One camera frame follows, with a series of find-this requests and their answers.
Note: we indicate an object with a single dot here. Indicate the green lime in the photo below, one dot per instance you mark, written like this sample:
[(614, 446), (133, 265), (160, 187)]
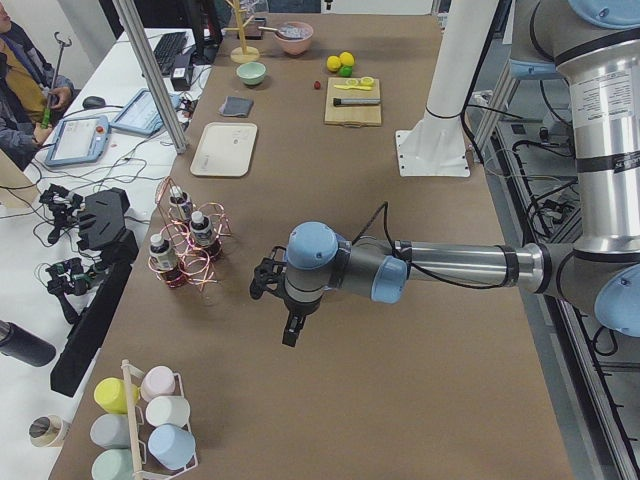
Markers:
[(345, 71)]

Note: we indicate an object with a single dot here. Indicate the mint green bowl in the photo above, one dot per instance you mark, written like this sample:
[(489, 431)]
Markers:
[(251, 73)]

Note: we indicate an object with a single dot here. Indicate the white cup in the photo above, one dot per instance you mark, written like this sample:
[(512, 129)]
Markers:
[(173, 410)]

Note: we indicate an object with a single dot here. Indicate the copper wire bottle rack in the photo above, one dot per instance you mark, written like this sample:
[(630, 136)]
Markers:
[(195, 262)]

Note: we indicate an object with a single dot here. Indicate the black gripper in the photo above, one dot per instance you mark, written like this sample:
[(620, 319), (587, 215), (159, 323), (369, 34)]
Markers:
[(298, 310)]

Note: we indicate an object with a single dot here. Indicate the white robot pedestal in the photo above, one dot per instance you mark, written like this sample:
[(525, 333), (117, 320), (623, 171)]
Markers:
[(436, 144)]

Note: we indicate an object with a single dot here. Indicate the black keyboard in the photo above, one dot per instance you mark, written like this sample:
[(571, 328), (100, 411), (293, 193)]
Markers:
[(169, 47)]

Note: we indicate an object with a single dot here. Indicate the yellow cup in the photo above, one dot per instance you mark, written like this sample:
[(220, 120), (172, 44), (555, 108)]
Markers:
[(109, 394)]

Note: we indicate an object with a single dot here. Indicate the dark drink bottle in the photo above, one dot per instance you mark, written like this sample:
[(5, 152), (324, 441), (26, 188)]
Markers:
[(181, 203), (201, 229), (165, 261)]

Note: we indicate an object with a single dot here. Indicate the black thermos bottle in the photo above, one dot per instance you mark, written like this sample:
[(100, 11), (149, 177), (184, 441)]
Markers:
[(24, 346)]

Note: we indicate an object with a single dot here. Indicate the pale green cup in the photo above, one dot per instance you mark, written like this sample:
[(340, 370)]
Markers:
[(113, 464)]

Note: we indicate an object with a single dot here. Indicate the pink ice bowl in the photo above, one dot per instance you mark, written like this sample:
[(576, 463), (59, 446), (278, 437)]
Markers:
[(296, 47)]

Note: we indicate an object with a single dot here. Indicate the paper tape roll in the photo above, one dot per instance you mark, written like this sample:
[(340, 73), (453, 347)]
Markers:
[(48, 431)]

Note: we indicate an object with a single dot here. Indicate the seated person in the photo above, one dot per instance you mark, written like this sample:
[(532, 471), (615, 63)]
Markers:
[(33, 96)]

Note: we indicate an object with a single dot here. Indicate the yellow lemon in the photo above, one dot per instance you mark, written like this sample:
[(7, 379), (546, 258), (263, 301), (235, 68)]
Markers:
[(347, 59), (333, 63)]

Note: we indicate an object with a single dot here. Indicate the metal ice scoop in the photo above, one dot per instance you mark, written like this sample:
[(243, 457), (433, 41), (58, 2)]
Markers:
[(286, 32)]

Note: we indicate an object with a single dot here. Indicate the pink cup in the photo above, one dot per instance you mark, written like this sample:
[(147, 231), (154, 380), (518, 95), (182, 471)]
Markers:
[(158, 381)]

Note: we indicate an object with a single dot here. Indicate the yellow plastic knife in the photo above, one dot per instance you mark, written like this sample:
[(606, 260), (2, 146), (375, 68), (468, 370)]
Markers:
[(360, 87)]

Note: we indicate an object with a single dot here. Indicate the aluminium frame post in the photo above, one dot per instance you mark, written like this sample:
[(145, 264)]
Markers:
[(132, 24)]

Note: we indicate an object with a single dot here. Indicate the light blue cup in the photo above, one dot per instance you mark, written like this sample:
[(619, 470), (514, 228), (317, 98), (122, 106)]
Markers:
[(172, 446)]

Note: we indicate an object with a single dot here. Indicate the bamboo cutting board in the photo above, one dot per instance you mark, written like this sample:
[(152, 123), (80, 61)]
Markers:
[(357, 116)]

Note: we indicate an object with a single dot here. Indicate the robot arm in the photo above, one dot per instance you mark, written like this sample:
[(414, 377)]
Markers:
[(594, 45)]

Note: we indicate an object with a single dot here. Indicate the black computer mouse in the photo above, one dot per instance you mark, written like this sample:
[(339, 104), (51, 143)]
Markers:
[(93, 102)]

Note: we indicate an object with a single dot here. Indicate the steel muddler black tip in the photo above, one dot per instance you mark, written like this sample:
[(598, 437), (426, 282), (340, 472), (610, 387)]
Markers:
[(341, 102)]

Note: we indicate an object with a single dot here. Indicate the grey cup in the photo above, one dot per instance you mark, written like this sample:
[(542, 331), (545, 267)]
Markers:
[(111, 431)]

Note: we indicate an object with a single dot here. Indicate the grey folded cloth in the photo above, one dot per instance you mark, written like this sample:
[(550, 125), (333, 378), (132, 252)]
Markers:
[(236, 107)]

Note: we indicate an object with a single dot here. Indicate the teach pendant tablet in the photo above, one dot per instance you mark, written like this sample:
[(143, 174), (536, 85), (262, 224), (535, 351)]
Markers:
[(139, 116), (79, 141)]

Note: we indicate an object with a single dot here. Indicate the wooden cup tree stand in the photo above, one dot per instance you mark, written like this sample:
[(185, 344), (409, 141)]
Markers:
[(244, 53)]

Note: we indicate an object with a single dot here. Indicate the cream rabbit tray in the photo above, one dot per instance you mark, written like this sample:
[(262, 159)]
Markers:
[(224, 150)]

